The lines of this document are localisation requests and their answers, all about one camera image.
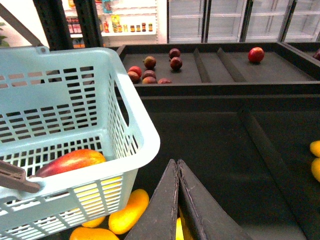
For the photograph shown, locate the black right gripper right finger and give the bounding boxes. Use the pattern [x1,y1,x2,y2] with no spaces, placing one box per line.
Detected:
[177,159,252,240]

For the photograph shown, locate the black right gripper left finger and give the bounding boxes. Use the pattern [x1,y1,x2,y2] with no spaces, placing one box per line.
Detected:
[125,159,179,240]

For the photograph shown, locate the red yellow mango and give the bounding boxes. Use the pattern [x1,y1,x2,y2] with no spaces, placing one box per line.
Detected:
[34,149,107,178]

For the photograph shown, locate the brown basket handle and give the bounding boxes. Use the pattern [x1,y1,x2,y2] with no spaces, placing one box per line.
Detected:
[0,4,43,193]

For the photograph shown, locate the light blue plastic basket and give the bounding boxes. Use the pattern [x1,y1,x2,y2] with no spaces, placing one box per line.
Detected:
[0,46,160,240]

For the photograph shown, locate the black display tray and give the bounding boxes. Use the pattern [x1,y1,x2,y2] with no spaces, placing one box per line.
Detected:
[133,94,320,240]

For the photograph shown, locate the red apple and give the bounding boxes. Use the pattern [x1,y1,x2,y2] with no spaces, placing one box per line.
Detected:
[247,47,265,64]

